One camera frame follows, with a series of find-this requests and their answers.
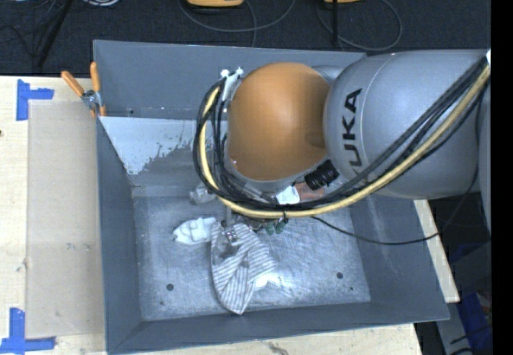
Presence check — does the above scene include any brown cardboard board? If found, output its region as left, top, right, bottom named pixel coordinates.
left=24, top=99, right=106, bottom=341

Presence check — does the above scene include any black cylinder on white bracket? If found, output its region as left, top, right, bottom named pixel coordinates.
left=275, top=159, right=341, bottom=206

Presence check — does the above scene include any grey metal bin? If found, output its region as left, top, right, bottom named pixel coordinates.
left=91, top=39, right=452, bottom=354

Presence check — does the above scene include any white grey striped cloth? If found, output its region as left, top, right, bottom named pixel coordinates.
left=208, top=220, right=282, bottom=316

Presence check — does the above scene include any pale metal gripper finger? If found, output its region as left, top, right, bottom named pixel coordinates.
left=218, top=228, right=239, bottom=266

